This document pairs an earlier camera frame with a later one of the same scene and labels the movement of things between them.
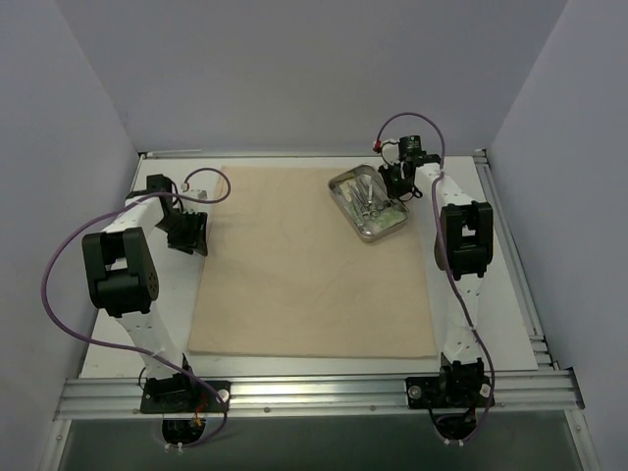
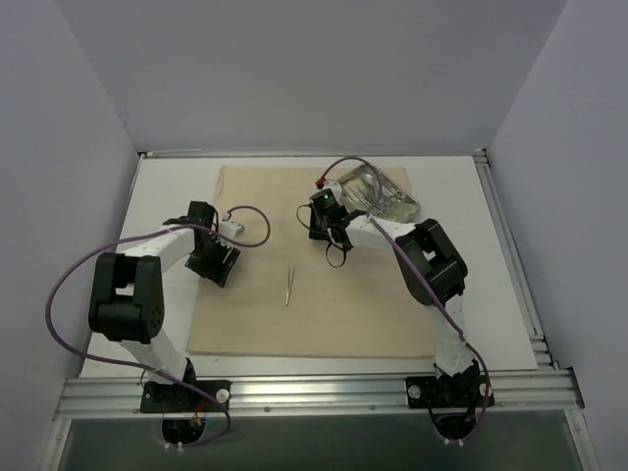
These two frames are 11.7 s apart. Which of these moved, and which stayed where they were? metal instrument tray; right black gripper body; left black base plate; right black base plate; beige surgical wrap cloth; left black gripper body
Moved: left black gripper body; right black gripper body
Stayed: metal instrument tray; left black base plate; beige surgical wrap cloth; right black base plate
